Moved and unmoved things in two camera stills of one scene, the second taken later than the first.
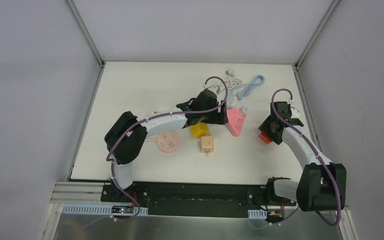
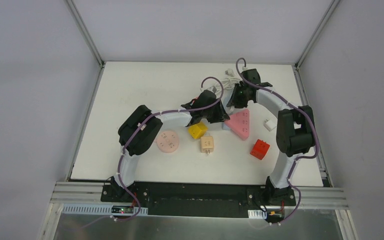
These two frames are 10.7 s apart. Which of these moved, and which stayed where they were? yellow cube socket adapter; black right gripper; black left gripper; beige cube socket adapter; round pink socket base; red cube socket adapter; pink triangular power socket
Moved: black right gripper; red cube socket adapter; pink triangular power socket
Stayed: black left gripper; beige cube socket adapter; round pink socket base; yellow cube socket adapter
